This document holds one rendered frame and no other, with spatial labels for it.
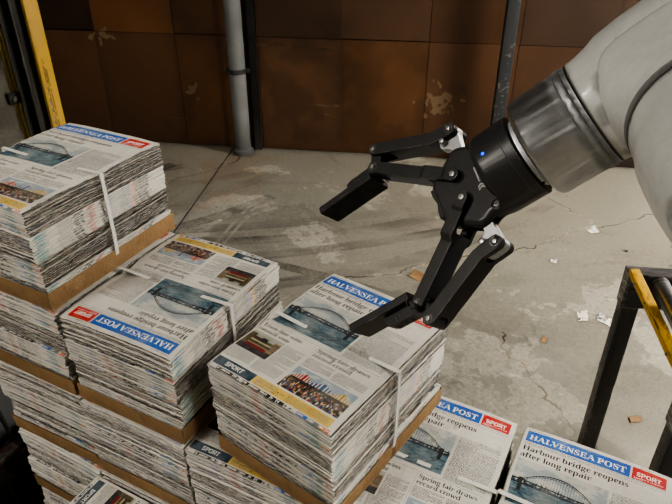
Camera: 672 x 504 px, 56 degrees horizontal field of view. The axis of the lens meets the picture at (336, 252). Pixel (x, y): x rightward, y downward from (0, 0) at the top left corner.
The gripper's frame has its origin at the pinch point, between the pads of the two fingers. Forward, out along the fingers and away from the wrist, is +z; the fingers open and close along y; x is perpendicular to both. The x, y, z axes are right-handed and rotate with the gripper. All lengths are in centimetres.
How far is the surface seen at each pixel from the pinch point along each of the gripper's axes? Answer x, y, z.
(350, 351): -44, 12, 33
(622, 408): -220, 17, 38
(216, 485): -42, -1, 72
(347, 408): -36.4, -0.2, 31.6
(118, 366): -21, 22, 72
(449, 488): -64, -13, 33
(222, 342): -37, 24, 59
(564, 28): -298, 254, -7
